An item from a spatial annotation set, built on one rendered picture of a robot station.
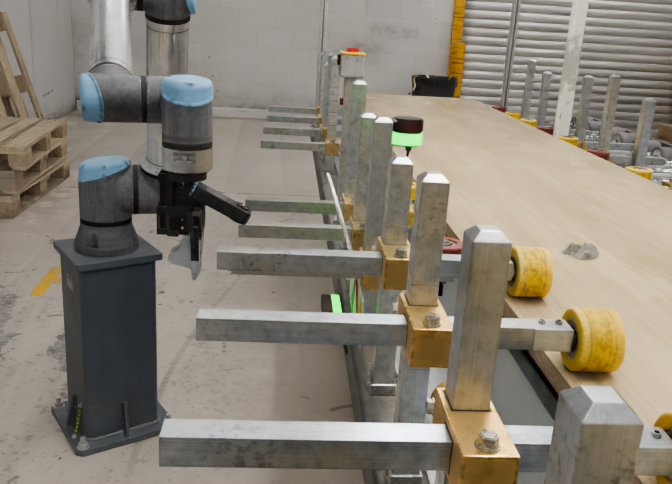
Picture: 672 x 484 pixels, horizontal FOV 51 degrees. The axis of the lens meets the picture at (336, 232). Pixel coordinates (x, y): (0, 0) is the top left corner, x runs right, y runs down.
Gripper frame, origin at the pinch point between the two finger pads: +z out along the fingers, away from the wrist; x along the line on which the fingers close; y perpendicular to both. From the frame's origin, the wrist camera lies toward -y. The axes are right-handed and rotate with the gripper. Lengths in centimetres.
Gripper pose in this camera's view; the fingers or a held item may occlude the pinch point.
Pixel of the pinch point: (198, 273)
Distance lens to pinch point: 140.1
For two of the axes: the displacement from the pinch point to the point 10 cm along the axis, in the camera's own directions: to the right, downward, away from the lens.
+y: -10.0, -0.4, -0.7
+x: 0.6, 2.9, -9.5
